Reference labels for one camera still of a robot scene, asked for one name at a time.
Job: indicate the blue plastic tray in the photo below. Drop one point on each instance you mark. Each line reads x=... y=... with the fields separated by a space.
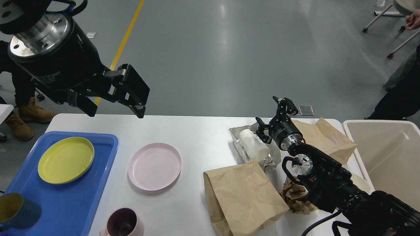
x=66 y=209

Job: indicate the person in dark trousers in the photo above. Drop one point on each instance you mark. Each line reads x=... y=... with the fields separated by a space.
x=399 y=103

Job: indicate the white paper cup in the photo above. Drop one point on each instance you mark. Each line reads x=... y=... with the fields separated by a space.
x=254 y=147

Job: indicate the crumpled brown paper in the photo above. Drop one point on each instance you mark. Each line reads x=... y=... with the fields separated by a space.
x=295 y=196

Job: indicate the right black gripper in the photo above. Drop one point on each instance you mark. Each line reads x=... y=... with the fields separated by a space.
x=280 y=129

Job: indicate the grey floor plate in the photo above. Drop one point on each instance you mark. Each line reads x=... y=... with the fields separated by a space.
x=306 y=111

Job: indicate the clear plastic wrapper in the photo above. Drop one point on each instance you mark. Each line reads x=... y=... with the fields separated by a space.
x=270 y=163

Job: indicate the blue yellow cup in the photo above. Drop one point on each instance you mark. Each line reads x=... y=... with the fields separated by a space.
x=18 y=212

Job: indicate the rear brown paper bag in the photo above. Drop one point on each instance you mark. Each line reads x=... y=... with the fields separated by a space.
x=323 y=136

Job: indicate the beige plastic bin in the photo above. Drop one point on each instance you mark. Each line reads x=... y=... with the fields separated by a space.
x=388 y=153

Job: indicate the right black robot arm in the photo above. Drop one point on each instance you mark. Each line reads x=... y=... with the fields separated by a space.
x=329 y=185

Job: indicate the pink plate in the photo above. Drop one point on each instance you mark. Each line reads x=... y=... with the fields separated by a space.
x=154 y=167

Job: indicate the large brown paper bag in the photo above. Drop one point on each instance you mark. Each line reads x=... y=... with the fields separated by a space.
x=241 y=200

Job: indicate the person with tan boots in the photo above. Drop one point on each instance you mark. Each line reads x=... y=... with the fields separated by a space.
x=24 y=99

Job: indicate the person in grey trousers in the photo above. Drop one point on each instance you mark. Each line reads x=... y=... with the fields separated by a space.
x=405 y=71

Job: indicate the yellow plate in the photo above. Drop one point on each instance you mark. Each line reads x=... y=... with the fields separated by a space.
x=66 y=160

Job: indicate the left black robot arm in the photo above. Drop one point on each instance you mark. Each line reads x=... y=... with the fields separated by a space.
x=19 y=15

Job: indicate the pink cup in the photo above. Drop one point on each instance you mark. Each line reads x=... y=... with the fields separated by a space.
x=123 y=222

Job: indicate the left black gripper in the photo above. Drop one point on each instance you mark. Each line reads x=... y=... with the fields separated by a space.
x=66 y=67

